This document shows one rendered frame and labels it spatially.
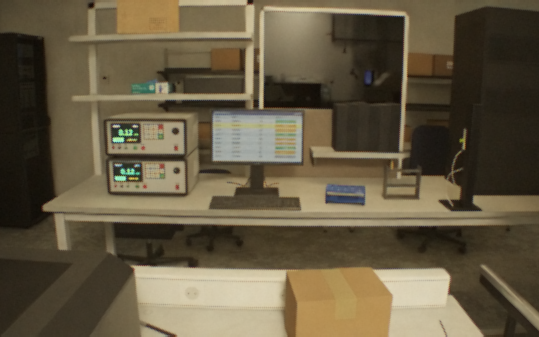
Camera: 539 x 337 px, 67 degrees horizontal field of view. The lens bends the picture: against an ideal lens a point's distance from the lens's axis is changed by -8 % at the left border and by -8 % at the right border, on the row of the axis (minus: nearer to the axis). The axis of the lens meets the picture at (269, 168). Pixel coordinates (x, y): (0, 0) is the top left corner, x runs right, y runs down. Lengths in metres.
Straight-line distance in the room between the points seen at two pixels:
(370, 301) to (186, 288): 0.51
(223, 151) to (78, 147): 3.36
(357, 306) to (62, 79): 4.90
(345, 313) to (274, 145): 1.48
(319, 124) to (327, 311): 1.90
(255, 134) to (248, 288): 1.27
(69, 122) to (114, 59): 0.93
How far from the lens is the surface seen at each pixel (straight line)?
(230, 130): 2.36
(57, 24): 5.59
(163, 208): 2.19
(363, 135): 2.62
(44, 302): 0.74
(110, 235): 3.11
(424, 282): 1.30
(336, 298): 1.00
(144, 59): 5.17
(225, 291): 1.24
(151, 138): 2.35
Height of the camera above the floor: 1.54
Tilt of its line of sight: 12 degrees down
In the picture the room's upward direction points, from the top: 1 degrees clockwise
